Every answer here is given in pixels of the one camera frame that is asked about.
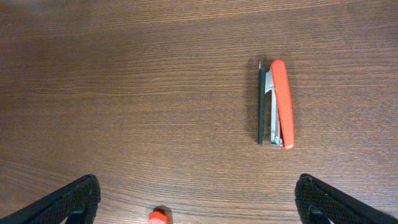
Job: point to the red black stapler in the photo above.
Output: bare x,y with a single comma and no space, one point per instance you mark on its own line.
275,81

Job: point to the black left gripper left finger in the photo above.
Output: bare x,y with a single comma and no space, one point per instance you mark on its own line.
76,202

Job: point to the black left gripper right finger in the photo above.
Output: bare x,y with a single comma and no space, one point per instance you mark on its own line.
319,202

